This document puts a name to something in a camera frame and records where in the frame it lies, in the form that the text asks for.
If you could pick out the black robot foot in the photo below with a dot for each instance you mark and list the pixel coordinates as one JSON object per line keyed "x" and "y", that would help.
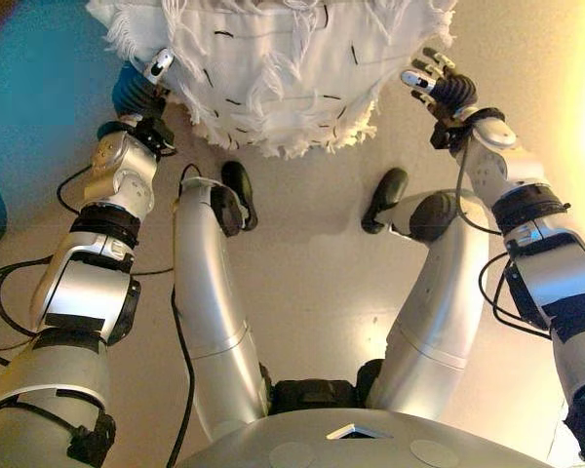
{"x": 239, "y": 185}
{"x": 390, "y": 190}

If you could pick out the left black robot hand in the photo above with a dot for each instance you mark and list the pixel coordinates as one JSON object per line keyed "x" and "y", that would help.
{"x": 136, "y": 95}

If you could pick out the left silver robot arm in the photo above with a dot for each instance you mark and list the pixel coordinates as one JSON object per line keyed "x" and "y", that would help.
{"x": 88, "y": 292}

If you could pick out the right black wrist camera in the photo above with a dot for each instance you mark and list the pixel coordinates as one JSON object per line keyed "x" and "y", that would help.
{"x": 444, "y": 135}

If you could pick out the silver robot torso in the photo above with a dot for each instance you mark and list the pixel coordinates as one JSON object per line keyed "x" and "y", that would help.
{"x": 351, "y": 443}

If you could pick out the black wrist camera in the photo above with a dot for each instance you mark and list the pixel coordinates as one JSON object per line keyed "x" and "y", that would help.
{"x": 444, "y": 135}
{"x": 156, "y": 134}

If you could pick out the right silver robot leg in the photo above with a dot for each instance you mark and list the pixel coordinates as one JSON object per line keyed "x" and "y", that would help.
{"x": 439, "y": 312}

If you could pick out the left silver robot leg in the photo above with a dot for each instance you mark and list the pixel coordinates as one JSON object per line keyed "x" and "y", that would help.
{"x": 214, "y": 302}

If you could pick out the black robot pelvis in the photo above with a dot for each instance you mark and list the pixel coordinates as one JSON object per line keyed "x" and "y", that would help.
{"x": 317, "y": 392}

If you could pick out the silver robot leg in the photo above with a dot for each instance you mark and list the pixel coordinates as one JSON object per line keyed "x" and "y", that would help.
{"x": 214, "y": 302}
{"x": 439, "y": 312}

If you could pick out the right black robot foot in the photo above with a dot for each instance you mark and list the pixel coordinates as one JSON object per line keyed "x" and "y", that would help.
{"x": 390, "y": 190}

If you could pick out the white fringed cushion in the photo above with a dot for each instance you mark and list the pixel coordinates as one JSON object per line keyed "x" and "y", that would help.
{"x": 283, "y": 73}

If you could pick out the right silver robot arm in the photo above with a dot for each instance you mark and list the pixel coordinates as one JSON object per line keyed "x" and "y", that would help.
{"x": 556, "y": 283}

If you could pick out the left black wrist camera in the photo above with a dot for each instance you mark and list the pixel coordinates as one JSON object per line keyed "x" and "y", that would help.
{"x": 156, "y": 134}

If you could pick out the left black robot foot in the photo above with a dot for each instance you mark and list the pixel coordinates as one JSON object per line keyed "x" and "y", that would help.
{"x": 239, "y": 185}

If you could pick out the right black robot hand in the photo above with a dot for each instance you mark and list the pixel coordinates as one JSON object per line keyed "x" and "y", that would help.
{"x": 456, "y": 95}

